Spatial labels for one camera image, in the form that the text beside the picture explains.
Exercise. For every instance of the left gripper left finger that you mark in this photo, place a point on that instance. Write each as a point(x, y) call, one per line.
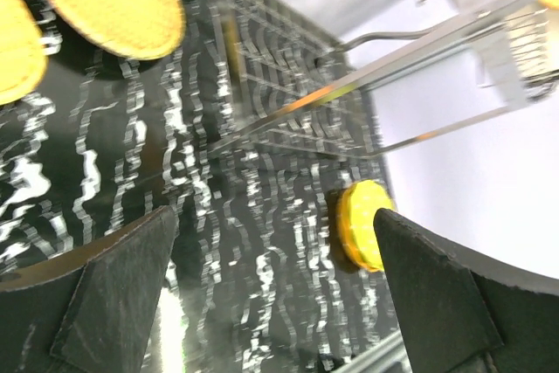
point(90, 309)

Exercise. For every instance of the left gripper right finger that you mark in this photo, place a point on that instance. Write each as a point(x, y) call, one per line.
point(462, 311)

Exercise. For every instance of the green polka-dot plate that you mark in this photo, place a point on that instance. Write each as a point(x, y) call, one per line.
point(362, 200)

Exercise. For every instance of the large orange woven tray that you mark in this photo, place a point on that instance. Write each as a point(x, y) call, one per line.
point(23, 61)

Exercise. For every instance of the orange polka-dot plate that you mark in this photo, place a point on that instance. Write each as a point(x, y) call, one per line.
point(343, 235)

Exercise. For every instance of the steel two-tier dish rack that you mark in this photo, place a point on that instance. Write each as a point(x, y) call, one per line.
point(483, 28)

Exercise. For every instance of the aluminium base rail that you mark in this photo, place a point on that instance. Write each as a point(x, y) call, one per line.
point(389, 355)

